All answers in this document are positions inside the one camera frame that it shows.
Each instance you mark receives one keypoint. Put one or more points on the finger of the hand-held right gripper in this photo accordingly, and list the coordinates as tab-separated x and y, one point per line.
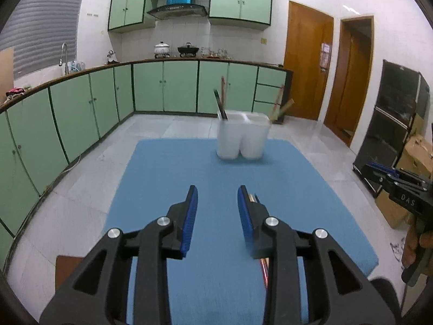
375	172
411	177

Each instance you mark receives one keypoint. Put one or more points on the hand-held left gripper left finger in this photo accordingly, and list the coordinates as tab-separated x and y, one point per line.
189	223

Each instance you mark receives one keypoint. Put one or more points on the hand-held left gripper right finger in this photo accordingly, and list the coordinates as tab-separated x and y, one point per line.
245	216

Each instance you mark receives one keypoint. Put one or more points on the row of red-tipped chopsticks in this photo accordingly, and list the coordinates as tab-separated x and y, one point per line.
265	272

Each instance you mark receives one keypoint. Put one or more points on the white two-compartment utensil holder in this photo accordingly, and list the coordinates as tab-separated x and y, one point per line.
233	138

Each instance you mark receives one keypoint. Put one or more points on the tan wooden chopstick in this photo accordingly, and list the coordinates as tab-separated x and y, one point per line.
278	101
223	91
286	106

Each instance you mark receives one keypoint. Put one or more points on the person's right hand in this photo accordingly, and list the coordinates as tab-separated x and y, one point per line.
411	242

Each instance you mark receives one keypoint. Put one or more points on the cardboard box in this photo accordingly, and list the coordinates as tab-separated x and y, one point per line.
417	149

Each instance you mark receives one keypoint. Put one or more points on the black glass-front cabinet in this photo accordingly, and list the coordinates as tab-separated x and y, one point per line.
385	122

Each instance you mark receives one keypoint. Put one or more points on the blue tablecloth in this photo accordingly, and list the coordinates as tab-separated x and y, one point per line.
203	166

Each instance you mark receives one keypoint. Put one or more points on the open wooden door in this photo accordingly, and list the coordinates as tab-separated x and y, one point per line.
355	84

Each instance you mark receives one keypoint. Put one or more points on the brown wooden stool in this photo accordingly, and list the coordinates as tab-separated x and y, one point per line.
67	272

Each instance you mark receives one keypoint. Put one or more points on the closed wooden door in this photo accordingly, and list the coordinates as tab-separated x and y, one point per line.
306	61

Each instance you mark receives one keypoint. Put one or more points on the green base kitchen cabinets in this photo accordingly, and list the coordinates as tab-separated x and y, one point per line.
179	86

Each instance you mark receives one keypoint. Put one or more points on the glass jars on counter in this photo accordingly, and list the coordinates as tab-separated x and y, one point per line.
214	53

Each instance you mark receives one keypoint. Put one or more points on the black wok with lid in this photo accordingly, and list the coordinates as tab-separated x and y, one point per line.
187	50

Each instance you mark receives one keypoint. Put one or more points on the white cooking pot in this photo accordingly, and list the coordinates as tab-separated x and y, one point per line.
161	49

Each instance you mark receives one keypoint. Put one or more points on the small kettle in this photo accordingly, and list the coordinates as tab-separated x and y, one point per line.
111	57

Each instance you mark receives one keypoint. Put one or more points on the metal kitchen faucet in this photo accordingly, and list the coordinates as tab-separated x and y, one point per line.
63	54

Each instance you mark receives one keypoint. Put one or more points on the red cloth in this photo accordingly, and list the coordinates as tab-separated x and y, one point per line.
14	92

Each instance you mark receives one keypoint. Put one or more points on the grey window blind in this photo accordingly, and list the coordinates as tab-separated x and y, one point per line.
37	23

